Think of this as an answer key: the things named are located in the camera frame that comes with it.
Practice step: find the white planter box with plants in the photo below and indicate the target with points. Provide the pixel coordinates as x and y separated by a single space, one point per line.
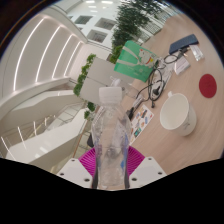
96 80

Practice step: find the flat round red coaster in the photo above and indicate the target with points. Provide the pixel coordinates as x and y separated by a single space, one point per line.
207 85

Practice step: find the white paper cup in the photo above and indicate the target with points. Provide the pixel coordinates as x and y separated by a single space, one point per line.
177 114

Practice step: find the tall green indoor tree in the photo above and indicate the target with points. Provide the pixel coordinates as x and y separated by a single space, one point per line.
131 23

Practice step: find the clear plastic packet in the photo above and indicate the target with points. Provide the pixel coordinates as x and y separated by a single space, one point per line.
196 52

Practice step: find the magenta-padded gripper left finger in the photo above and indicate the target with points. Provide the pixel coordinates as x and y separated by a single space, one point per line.
77 171

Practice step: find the white paper sheet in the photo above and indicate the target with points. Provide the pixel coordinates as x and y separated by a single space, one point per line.
181 65

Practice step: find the dark blue notebook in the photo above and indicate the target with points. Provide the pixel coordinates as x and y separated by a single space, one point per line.
183 43

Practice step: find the colourful sticker sheet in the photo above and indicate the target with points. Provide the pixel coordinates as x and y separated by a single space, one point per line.
141 122

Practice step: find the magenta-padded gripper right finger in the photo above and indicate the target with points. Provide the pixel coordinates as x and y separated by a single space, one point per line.
145 170

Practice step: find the clear plastic water bottle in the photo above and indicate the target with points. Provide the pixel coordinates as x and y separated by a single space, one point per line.
111 140

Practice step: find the green printed shopping bag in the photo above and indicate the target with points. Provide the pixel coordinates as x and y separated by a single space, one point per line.
136 61

